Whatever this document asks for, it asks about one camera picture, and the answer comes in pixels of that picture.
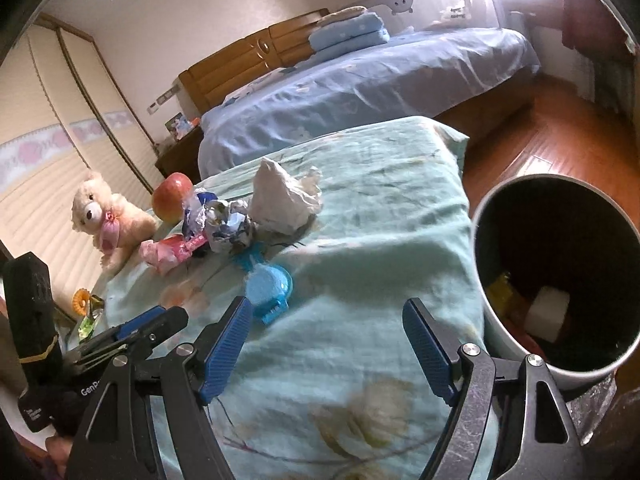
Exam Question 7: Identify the red and white milk carton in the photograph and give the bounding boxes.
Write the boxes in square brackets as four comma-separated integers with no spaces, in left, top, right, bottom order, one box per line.
[525,286,571,343]

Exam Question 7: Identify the white tissue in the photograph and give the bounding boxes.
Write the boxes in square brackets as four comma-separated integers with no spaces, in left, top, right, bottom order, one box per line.
[248,157,323,235]

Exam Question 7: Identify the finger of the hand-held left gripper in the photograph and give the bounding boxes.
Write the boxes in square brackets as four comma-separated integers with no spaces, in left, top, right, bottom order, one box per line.
[117,307,190,361]
[65,305,167,361]

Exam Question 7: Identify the bed with blue sheet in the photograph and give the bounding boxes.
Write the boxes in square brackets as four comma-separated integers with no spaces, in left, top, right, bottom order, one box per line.
[197,27,543,181]

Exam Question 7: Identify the red apple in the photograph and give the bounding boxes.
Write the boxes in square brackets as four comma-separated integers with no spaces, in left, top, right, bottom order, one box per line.
[151,172,196,223]

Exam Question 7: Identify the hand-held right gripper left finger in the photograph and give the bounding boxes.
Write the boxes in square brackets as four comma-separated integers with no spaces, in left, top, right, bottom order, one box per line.
[65,296,255,480]

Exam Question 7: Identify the crinkled grey plastic sheet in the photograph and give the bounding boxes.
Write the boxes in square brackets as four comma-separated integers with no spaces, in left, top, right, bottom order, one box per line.
[565,375,626,446]

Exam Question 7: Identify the red coat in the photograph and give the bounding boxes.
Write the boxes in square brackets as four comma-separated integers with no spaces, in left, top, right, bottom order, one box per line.
[560,0,627,57]

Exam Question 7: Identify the person's left hand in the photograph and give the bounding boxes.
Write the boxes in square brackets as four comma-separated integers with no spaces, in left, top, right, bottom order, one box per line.
[45,435,71,480]

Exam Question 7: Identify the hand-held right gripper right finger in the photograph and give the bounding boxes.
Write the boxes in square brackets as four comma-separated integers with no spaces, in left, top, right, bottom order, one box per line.
[402,297,583,480]

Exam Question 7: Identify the light blue plastic toy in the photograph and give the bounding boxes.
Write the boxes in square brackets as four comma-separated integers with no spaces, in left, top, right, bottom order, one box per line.
[232,245,294,326]

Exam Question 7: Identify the wooden nightstand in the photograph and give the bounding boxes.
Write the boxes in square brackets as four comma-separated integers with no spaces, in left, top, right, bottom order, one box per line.
[155,127,206,179]

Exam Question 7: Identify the yellow snack packet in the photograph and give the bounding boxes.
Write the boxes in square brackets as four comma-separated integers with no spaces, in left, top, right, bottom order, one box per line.
[487,272,517,312]

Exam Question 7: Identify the small patterned pillow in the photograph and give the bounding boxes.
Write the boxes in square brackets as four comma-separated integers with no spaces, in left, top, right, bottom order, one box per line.
[320,6,368,26]

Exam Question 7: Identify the wooden headboard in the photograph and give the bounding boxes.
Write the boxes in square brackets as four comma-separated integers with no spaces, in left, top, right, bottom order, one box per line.
[178,8,331,116]

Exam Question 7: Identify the green snack wrapper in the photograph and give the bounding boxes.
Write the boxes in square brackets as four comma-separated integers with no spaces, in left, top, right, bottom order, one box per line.
[77,310,107,339]

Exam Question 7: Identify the wall switch panel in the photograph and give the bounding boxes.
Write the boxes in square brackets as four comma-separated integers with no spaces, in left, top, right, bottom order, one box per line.
[147,87,181,112]

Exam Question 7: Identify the cream sliding door wardrobe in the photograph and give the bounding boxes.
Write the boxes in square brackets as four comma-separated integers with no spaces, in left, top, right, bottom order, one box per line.
[0,15,166,321]

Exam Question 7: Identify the pink plastic wrapper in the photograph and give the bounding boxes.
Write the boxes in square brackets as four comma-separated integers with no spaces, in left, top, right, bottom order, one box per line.
[140,234,211,275]

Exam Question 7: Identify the round trash bin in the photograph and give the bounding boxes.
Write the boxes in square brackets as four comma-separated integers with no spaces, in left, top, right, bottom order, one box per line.
[470,174,640,391]

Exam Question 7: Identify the cream teddy bear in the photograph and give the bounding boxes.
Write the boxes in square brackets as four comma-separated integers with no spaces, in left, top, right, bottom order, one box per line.
[72,171,158,273]

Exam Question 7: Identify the folded blue quilt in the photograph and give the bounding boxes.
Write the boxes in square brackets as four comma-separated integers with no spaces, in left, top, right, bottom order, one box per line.
[308,12,391,63]

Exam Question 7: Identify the flat white and blue pillow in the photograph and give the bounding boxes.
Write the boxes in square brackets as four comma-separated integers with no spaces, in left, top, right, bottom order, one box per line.
[222,67,296,107]

